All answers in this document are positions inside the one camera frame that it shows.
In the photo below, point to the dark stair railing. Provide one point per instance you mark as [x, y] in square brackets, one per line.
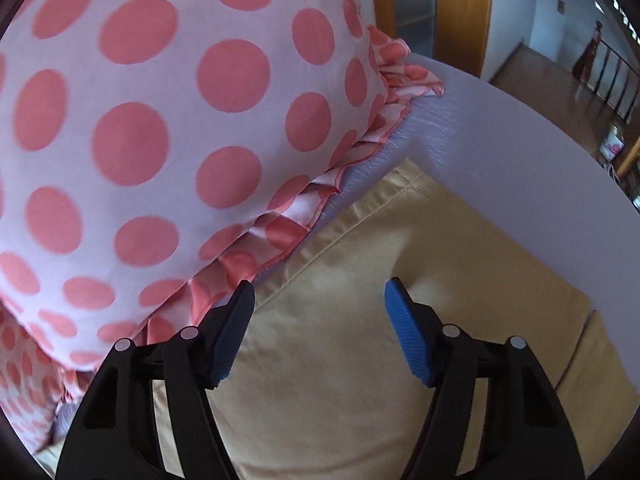
[614, 79]

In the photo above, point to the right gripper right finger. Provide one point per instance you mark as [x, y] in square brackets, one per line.
[494, 413]

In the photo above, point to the pink polka dot pillow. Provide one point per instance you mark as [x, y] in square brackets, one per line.
[142, 140]
[33, 386]

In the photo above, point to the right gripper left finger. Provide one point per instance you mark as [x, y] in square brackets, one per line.
[114, 433]

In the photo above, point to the lavender bed sheet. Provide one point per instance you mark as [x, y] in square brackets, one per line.
[494, 217]

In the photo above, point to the wooden glass panel door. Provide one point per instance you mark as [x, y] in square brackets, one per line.
[454, 32]

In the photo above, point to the beige khaki pants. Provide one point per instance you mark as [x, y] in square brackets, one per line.
[409, 339]

